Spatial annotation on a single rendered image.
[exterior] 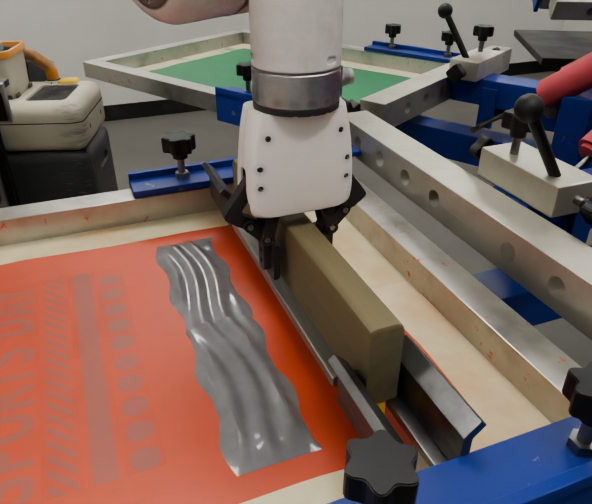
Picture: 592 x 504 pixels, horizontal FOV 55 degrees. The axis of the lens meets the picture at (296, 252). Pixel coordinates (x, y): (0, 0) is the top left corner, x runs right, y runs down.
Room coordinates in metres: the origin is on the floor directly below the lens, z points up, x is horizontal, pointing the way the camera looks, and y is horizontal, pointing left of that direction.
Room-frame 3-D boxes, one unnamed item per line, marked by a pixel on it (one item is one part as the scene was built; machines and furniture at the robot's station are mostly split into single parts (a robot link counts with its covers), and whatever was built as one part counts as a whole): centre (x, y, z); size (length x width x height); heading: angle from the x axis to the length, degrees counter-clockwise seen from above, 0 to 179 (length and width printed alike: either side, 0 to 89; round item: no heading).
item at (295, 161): (0.49, 0.00, 1.13); 0.10 x 0.08 x 0.11; 111
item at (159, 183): (0.75, 0.08, 0.98); 0.30 x 0.05 x 0.07; 111
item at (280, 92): (0.49, -0.01, 1.19); 0.09 x 0.07 x 0.03; 111
